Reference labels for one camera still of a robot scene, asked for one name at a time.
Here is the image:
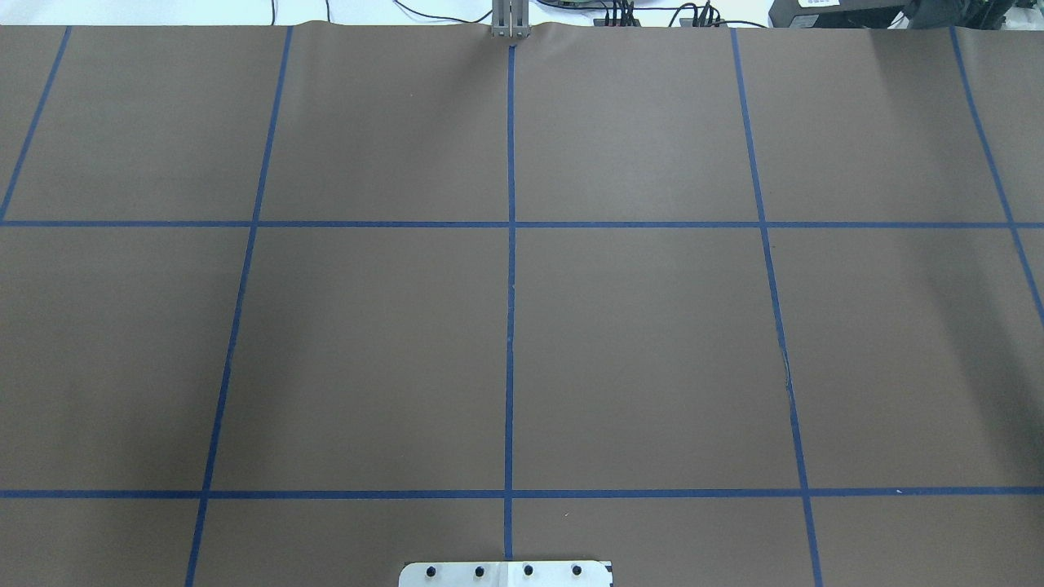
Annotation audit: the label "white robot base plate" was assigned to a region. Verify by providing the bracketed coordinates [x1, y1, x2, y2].
[398, 560, 614, 586]

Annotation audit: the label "brown paper table mat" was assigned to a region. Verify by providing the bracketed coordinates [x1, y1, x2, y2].
[2, 22, 1042, 586]

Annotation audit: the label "black cables behind table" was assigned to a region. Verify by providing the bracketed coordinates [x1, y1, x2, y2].
[392, 0, 772, 30]

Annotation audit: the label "black box device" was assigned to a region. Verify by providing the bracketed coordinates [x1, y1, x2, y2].
[768, 0, 909, 29]

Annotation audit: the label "grey aluminium camera post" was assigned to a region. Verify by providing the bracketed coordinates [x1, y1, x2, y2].
[491, 0, 532, 40]

